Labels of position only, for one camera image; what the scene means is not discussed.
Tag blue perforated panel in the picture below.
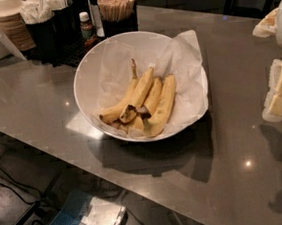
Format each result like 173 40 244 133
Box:
48 190 92 225

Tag black cup with packets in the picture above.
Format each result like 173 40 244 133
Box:
26 18 59 63

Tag black stir stick cup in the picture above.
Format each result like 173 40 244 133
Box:
101 13 138 38

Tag silver metal box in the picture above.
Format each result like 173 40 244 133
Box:
57 193 130 225

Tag black condiment tray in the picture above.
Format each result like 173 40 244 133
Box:
24 38 101 67

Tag white cup lids stack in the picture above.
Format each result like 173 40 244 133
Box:
0 0 23 17

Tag left banana with stem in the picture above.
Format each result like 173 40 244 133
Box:
99 60 139 124

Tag wooden stir sticks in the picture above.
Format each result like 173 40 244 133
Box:
97 0 135 22

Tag small brown sauce bottle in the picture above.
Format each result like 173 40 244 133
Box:
79 12 96 47

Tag white bowl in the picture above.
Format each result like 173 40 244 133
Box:
74 30 209 142

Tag white paper liner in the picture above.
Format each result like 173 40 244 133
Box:
99 31 208 140

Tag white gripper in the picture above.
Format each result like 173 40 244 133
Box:
252 0 282 123

